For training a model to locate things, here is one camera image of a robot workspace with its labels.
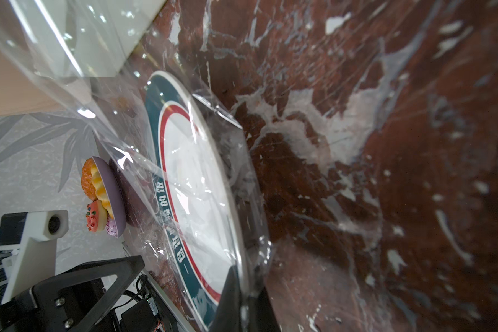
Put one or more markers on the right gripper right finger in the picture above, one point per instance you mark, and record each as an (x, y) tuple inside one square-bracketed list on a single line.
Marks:
[(261, 314)]

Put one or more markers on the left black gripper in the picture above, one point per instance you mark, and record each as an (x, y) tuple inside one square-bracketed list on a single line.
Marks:
[(81, 299)]

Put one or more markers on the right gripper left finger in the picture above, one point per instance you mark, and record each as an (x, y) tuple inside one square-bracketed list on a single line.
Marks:
[(228, 315)]

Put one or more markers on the clear plastic wrap sheet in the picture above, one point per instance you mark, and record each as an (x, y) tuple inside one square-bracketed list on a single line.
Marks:
[(95, 57)]

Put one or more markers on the white plate green rim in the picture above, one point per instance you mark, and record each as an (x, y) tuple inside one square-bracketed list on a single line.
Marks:
[(193, 195)]

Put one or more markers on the purple plate of toy food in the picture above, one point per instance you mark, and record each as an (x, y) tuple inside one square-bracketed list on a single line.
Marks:
[(106, 211)]

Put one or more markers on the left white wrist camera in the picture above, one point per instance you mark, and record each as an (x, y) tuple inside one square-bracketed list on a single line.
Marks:
[(28, 249)]

